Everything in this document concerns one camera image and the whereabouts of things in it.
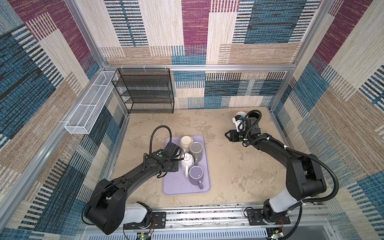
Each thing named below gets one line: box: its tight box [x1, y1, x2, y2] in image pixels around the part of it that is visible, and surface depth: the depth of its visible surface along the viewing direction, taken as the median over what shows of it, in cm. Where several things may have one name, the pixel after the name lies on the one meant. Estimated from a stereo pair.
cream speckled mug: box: [180, 135, 194, 150], surface depth 94 cm
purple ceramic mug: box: [188, 165, 204, 190], surface depth 81 cm
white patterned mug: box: [180, 152, 195, 178], surface depth 85 cm
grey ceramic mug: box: [189, 141, 203, 166], surface depth 87 cm
